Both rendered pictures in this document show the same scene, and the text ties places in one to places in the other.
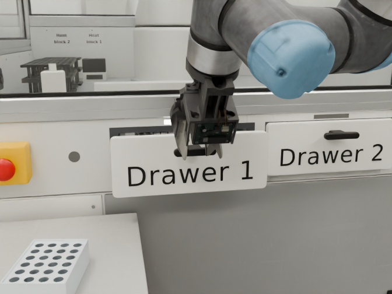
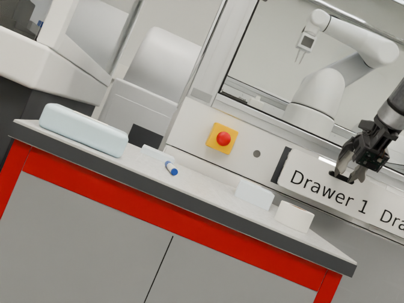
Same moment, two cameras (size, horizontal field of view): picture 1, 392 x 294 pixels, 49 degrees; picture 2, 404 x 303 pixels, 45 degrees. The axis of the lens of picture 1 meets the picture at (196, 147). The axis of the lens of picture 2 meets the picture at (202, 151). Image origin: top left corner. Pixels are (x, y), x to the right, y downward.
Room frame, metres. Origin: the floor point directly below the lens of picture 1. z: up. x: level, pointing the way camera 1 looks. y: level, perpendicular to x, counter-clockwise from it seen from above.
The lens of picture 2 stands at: (-0.63, 0.26, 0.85)
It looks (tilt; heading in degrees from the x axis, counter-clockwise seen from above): 1 degrees down; 5
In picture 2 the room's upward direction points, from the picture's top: 23 degrees clockwise
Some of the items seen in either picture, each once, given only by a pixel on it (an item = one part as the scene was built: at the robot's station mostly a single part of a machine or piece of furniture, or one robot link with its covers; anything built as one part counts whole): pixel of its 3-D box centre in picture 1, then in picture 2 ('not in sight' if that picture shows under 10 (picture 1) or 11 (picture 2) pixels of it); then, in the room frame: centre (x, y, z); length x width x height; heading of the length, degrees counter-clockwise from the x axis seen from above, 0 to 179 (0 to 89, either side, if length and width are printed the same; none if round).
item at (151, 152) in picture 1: (191, 163); (331, 186); (0.77, 0.01, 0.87); 0.29 x 0.02 x 0.11; 101
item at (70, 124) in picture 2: not in sight; (86, 129); (0.22, 0.54, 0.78); 0.15 x 0.10 x 0.04; 106
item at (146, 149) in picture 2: not in sight; (157, 154); (0.63, 0.47, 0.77); 0.13 x 0.09 x 0.02; 11
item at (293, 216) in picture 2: not in sight; (294, 216); (0.36, 0.12, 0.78); 0.07 x 0.07 x 0.04
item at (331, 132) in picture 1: (338, 134); not in sight; (0.87, -0.29, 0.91); 0.07 x 0.04 x 0.01; 101
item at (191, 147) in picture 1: (193, 150); (339, 177); (0.74, 0.00, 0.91); 0.07 x 0.04 x 0.01; 101
